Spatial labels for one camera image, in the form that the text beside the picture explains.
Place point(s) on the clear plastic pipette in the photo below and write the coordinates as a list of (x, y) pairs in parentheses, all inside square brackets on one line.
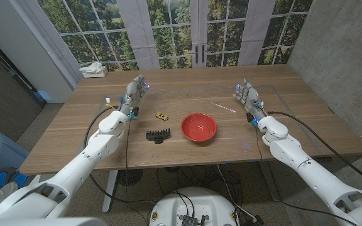
[(223, 107)]

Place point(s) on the white table leg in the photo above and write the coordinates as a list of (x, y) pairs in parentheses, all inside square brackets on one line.
[(109, 191)]

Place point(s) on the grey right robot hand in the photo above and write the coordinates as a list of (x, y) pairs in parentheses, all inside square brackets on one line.
[(250, 97)]

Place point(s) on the printed window backdrop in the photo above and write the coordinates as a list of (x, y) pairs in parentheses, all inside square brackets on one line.
[(168, 31)]

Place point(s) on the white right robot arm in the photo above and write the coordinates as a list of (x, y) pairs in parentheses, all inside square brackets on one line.
[(306, 169)]

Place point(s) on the round black fan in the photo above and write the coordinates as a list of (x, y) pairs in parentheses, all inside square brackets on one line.
[(130, 177)]

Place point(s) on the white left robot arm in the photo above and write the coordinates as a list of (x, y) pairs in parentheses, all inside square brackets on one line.
[(83, 160)]

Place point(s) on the small yellow toy car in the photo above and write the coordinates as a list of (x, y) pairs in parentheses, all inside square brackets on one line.
[(162, 116)]

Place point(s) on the red bowl plate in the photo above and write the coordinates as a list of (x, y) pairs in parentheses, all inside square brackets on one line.
[(198, 127)]

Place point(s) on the white robot torso base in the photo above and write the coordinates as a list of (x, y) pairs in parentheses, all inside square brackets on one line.
[(196, 204)]

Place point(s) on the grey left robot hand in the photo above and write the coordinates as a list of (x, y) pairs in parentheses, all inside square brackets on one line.
[(132, 94)]

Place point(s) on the grey table leg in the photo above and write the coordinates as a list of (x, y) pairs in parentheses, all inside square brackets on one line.
[(270, 185)]

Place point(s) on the white tissue box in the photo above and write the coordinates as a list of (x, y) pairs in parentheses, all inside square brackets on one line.
[(94, 71)]

